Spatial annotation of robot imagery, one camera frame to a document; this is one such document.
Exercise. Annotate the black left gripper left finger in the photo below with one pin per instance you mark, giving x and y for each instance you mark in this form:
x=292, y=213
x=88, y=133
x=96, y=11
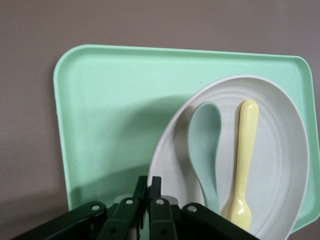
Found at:
x=125, y=215

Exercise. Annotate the round off-white plate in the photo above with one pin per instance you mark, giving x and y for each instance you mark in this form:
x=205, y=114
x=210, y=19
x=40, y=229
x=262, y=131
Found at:
x=277, y=155

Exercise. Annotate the brown table mat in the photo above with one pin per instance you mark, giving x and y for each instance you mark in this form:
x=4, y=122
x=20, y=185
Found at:
x=150, y=22

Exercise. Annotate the mint green rectangular tray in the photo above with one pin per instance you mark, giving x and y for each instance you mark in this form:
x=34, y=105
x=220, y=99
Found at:
x=112, y=100

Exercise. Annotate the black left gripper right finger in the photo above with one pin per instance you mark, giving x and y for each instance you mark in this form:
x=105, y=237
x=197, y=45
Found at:
x=160, y=215

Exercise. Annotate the pale green plastic spoon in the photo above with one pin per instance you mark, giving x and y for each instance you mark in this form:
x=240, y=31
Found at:
x=202, y=135

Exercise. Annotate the yellow plastic fork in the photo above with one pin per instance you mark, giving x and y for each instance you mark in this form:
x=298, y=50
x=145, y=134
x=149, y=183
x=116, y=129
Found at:
x=246, y=150

